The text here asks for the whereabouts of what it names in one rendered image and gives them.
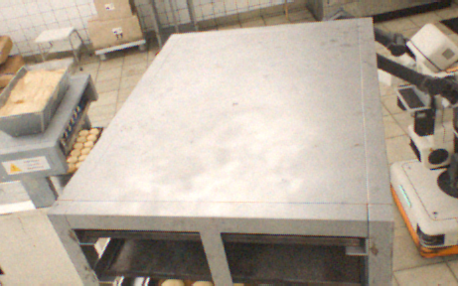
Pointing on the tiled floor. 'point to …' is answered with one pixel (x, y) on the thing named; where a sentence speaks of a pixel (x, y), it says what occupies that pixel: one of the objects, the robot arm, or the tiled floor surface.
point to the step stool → (62, 42)
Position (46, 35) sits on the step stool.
